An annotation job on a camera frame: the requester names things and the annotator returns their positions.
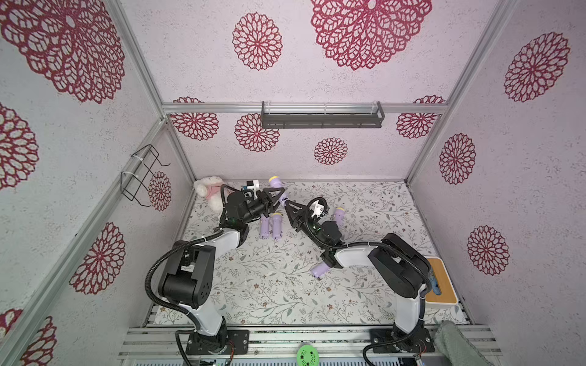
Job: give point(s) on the black wall shelf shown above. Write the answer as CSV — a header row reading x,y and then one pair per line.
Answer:
x,y
371,118

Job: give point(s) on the black wire wall rack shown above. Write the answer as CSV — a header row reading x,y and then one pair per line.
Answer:
x,y
135,181

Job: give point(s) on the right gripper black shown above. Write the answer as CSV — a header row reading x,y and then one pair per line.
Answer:
x,y
304,216

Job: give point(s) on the green cloth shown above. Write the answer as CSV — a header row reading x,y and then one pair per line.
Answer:
x,y
449,341

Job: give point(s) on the white plush toy pink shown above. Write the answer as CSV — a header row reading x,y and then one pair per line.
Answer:
x,y
209,188

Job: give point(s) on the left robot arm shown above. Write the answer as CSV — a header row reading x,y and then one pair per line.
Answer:
x,y
182,278

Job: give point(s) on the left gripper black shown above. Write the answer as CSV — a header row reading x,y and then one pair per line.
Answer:
x,y
268,206

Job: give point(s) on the green round disc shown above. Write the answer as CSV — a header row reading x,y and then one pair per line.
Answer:
x,y
307,355

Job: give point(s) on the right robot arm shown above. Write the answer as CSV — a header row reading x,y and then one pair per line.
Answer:
x,y
401,266

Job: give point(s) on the purple flashlight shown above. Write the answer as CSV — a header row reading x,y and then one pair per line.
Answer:
x,y
275,182
276,220
339,216
264,227
320,270

